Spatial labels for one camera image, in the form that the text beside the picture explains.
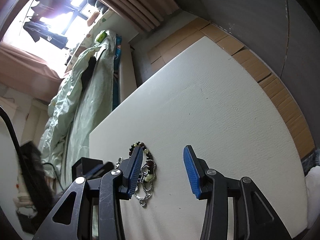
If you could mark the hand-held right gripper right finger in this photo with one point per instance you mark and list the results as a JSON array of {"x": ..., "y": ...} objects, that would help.
[{"x": 191, "y": 172}]

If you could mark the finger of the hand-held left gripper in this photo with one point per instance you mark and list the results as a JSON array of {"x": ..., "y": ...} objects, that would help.
[{"x": 100, "y": 169}]

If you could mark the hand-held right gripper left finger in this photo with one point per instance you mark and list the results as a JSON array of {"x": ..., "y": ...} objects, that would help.
[{"x": 136, "y": 170}]

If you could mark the black jewelry box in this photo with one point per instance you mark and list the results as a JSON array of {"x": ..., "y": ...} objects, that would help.
[{"x": 81, "y": 166}]

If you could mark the light green bed sheet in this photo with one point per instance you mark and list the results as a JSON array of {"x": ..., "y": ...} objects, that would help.
[{"x": 83, "y": 130}]

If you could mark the white square table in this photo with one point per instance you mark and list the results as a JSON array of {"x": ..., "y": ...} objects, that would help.
[{"x": 200, "y": 105}]

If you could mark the light green quilt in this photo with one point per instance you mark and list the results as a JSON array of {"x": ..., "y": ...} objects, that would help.
[{"x": 62, "y": 110}]

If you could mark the blue cartoon print mattress cover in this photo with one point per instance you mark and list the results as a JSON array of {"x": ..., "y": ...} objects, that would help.
[{"x": 116, "y": 62}]

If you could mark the pink curtain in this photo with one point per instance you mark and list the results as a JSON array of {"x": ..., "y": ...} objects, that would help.
[
  {"x": 135, "y": 2},
  {"x": 30, "y": 65}
]

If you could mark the white cloth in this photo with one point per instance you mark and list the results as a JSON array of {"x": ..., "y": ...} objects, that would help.
[{"x": 313, "y": 185}]

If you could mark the printed window seat cushion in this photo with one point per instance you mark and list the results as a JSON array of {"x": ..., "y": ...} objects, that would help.
[{"x": 80, "y": 47}]

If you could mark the green box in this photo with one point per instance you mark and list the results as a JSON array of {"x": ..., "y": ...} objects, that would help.
[{"x": 101, "y": 37}]

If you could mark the dark hanging pants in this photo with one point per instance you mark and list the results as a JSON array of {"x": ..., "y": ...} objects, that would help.
[{"x": 57, "y": 40}]

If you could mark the orange plush toy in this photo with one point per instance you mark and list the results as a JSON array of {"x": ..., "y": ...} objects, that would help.
[{"x": 92, "y": 18}]

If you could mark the dark hanging jacket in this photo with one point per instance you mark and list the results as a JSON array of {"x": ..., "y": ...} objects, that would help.
[{"x": 32, "y": 27}]

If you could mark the dark cushions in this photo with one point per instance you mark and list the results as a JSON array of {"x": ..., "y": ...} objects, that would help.
[{"x": 96, "y": 3}]

